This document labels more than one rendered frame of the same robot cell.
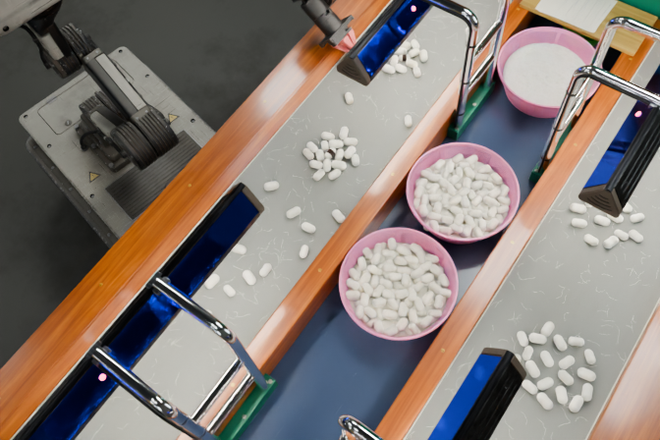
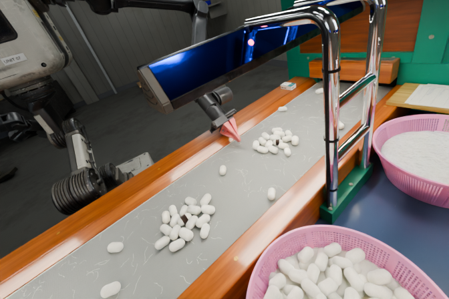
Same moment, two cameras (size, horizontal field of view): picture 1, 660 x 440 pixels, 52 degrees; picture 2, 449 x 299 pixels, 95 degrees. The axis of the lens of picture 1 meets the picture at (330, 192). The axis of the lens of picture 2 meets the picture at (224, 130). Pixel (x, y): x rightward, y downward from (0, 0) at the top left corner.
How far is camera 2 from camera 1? 1.26 m
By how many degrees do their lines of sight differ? 34
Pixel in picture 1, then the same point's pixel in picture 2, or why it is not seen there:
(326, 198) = (156, 277)
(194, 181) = (65, 229)
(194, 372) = not seen: outside the picture
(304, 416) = not seen: outside the picture
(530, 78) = (419, 159)
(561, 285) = not seen: outside the picture
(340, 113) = (212, 182)
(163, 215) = (14, 261)
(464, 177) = (345, 283)
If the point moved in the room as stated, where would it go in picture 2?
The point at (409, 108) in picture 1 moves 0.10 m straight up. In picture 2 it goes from (275, 182) to (269, 152)
